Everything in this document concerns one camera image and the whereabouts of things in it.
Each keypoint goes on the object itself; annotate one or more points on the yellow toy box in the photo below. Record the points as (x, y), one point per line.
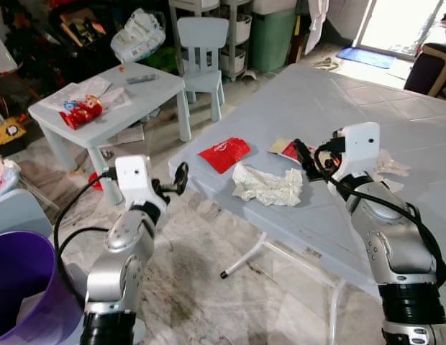
(7, 132)

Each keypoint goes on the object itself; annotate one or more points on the red snack wrapper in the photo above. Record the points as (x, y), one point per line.
(224, 153)

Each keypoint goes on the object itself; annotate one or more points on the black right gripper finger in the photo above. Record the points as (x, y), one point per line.
(312, 172)
(301, 152)

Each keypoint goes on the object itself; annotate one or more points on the white drawer shelf unit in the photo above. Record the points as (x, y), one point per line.
(241, 36)

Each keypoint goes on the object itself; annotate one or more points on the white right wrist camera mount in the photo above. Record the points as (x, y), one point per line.
(360, 147)

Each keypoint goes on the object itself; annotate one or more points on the beige slippers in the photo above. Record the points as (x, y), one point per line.
(327, 64)

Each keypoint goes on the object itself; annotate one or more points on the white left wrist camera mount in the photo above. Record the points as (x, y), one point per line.
(133, 180)

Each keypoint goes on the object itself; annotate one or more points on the tan paper wrapper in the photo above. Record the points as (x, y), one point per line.
(280, 146)

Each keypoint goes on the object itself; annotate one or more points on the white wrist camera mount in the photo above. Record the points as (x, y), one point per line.
(360, 147)
(133, 180)

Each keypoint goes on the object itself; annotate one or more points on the papers on floor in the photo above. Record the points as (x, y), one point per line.
(126, 134)

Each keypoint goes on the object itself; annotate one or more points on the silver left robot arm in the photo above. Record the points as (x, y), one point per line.
(121, 266)

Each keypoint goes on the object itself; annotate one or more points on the white paper sheet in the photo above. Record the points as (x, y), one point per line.
(57, 95)

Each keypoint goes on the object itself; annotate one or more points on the blue door mat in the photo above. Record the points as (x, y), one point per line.
(365, 57)

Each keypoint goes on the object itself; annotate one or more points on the crumpled white tissue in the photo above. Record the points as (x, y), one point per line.
(392, 165)

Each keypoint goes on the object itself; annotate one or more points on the white printed plastic bag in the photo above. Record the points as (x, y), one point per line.
(137, 36)

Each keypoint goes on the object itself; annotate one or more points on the small red wrapper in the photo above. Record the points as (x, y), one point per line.
(291, 152)

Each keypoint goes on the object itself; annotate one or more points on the large grey plastic table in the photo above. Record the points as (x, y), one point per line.
(338, 100)

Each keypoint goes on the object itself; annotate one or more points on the purple plastic rubbish bin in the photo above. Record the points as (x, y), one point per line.
(21, 280)

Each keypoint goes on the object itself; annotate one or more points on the grey remote control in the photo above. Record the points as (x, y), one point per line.
(142, 78)

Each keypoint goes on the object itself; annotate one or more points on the red printed snack bag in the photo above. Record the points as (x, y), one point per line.
(83, 112)

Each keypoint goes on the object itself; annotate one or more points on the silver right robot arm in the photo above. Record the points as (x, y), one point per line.
(396, 244)

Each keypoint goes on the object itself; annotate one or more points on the red floor item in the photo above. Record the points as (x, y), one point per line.
(96, 181)

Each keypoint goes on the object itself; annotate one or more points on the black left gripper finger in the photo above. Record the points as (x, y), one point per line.
(185, 172)
(178, 180)

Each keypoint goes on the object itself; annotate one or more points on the dark brown sofa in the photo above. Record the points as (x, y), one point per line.
(428, 72)

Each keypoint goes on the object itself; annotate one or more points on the white hanging cloth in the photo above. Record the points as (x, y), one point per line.
(316, 25)

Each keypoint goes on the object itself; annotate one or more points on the green plastic bin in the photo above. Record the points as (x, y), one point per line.
(272, 39)

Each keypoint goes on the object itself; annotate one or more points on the pale blue children's chair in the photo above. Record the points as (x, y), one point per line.
(203, 43)

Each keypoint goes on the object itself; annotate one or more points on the small pale children's table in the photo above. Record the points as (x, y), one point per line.
(137, 97)

